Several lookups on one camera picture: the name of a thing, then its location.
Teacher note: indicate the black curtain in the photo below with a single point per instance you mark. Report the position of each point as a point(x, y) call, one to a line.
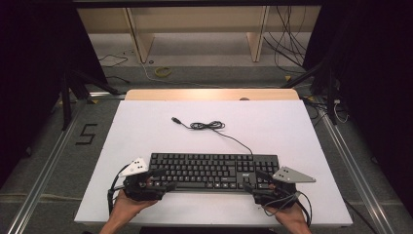
point(32, 81)
point(373, 81)

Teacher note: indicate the black tripod stand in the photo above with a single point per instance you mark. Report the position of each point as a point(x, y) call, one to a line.
point(66, 107)
point(330, 97)

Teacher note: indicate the person's right hand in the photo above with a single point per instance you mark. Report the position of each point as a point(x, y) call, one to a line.
point(292, 216)

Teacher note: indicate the beige wooden shelf unit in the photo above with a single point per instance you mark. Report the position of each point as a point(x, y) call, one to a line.
point(195, 19)

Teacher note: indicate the person's left hand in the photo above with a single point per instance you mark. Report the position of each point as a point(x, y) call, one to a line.
point(125, 208)

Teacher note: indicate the metal floor rail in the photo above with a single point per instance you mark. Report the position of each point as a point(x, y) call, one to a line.
point(354, 175)
point(42, 182)

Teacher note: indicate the yellow tape roll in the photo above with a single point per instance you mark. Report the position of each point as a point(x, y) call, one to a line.
point(162, 72)

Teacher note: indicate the black computer keyboard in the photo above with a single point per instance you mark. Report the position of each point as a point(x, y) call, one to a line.
point(201, 169)

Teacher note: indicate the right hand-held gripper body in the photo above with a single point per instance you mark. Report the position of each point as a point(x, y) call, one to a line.
point(289, 177)

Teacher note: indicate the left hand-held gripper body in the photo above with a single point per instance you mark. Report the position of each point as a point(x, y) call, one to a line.
point(139, 190)

